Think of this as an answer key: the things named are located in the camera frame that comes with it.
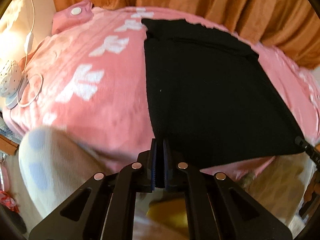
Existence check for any brown wooden bed frame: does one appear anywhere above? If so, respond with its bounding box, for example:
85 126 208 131
0 135 18 155

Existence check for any pink patterned bed blanket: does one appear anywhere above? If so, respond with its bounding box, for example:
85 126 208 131
2 0 320 181

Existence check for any white blue-spotted pants leg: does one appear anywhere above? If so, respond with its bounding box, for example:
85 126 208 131
18 126 315 239

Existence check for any white perforated round lamp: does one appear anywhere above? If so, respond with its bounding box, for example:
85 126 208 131
1 60 22 98

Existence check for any black long-sleeve sweater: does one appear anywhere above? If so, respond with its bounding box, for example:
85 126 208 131
142 18 303 169

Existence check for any white cable with switch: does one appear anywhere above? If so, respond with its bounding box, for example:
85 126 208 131
6 0 45 110

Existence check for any orange curtain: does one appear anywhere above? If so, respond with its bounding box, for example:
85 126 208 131
53 0 319 69

